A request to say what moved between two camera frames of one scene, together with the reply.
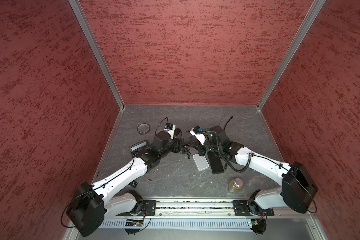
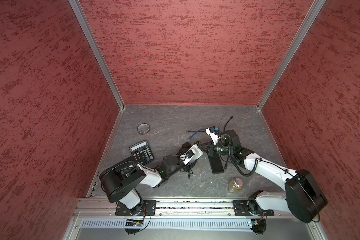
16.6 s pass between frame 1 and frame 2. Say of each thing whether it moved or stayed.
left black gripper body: moved
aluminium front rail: stayed
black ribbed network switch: stayed
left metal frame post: stayed
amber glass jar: stayed
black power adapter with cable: moved
